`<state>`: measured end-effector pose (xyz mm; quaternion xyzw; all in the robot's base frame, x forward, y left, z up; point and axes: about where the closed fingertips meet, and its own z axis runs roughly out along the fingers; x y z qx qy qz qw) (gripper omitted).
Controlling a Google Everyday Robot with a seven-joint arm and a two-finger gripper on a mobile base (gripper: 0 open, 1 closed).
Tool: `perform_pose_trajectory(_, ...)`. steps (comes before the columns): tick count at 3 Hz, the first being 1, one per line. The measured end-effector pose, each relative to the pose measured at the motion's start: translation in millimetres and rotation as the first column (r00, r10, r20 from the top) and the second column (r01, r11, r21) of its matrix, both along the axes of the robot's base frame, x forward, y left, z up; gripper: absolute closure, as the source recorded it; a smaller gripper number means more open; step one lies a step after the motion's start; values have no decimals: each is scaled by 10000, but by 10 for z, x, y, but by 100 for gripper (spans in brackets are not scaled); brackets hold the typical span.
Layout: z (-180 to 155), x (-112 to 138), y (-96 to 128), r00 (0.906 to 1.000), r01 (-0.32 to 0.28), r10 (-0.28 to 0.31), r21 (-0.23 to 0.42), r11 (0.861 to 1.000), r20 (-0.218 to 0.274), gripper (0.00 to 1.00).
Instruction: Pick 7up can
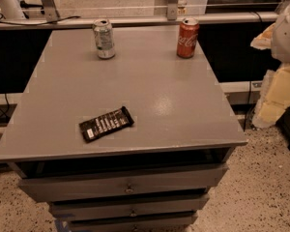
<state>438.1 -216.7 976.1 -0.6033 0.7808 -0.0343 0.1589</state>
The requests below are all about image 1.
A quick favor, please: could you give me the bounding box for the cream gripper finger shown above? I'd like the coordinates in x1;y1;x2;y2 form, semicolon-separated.
250;23;275;50
252;63;290;129

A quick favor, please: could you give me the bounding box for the silver green 7up can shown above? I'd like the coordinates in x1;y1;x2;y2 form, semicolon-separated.
93;18;115;59

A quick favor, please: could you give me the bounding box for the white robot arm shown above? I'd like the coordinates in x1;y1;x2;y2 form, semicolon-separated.
250;3;290;128

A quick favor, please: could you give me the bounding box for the red coca-cola can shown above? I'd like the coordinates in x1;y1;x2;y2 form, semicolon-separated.
177;17;200;58

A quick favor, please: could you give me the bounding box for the top grey drawer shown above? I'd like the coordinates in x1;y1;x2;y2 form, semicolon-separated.
19;163;228;202

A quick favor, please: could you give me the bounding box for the grey drawer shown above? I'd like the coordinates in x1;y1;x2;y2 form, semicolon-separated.
69;212;196;232
50;190;209;221
19;163;228;202

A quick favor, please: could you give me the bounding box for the middle grey drawer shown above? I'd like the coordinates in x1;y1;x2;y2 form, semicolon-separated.
50;190;209;221

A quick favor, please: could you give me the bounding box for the grey drawer cabinet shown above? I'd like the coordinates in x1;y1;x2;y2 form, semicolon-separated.
0;26;246;232

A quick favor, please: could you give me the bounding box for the bottom grey drawer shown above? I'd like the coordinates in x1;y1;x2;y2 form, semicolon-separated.
69;212;196;232

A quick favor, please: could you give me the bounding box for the black snack bar wrapper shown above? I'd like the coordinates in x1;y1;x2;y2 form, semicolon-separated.
79;106;134;143

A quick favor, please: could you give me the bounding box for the grey metal railing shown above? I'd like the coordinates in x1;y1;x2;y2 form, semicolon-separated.
0;0;290;30

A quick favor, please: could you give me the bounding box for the black cable at left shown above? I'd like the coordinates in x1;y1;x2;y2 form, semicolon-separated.
0;93;12;121

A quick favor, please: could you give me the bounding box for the black cable on railing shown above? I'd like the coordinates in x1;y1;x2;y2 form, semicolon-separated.
0;11;81;26

